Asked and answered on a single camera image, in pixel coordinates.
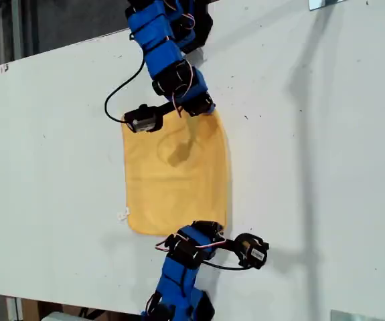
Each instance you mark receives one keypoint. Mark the white table leg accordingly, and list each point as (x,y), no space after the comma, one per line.
(14,309)

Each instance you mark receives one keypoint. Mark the white container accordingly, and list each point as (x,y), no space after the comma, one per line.
(58,317)

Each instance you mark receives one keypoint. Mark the white towel label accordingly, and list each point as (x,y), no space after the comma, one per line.
(123,214)

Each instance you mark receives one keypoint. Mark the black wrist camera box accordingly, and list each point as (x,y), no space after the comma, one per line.
(143,118)
(250,250)

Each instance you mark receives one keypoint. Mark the black camera stalk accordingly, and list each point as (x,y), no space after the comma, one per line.
(167,107)
(225,245)

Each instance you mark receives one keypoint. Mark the yellow square towel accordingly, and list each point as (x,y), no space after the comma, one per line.
(178,187)

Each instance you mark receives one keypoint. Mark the steel plate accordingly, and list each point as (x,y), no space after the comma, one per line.
(322,3)

